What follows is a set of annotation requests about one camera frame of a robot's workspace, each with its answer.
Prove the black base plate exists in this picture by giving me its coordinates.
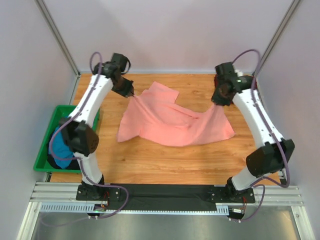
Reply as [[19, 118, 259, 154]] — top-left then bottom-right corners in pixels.
[[75, 182, 122, 201], [208, 186, 256, 204]]

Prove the folded maroon t-shirt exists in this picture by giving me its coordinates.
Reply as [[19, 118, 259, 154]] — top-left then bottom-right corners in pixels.
[[214, 73, 254, 95]]

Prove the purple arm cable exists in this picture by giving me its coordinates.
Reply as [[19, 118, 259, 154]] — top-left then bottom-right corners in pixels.
[[228, 48, 292, 224], [39, 51, 131, 228]]

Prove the green plastic bin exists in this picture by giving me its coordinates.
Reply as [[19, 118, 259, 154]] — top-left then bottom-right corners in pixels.
[[33, 104, 101, 175]]

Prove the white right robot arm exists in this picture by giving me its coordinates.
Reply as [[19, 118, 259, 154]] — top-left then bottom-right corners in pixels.
[[211, 62, 295, 202]]

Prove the left aluminium frame post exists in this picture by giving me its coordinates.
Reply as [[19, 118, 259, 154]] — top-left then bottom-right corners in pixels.
[[34, 0, 81, 77]]

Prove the blue t-shirt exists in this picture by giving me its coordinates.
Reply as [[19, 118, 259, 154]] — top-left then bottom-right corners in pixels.
[[48, 132, 74, 160]]

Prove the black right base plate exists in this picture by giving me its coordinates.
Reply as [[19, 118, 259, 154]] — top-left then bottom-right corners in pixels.
[[208, 186, 256, 204]]

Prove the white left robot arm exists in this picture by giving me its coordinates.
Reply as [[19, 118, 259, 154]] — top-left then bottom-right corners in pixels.
[[58, 53, 134, 202]]

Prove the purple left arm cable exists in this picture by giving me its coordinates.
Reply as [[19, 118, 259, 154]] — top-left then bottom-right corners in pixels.
[[39, 51, 131, 228]]

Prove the pink t-shirt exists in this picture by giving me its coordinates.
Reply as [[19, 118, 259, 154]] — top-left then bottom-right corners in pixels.
[[116, 82, 236, 147]]

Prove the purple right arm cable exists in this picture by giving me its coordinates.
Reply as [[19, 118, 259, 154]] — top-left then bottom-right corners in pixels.
[[228, 48, 292, 224]]

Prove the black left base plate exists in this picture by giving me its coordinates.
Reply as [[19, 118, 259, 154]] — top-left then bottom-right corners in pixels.
[[75, 182, 122, 201]]

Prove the aluminium frame post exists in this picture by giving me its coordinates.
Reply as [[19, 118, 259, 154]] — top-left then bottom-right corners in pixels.
[[34, 0, 81, 77], [254, 0, 303, 75]]

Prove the right aluminium frame post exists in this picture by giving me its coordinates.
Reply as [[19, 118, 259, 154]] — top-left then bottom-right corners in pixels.
[[254, 0, 303, 75]]

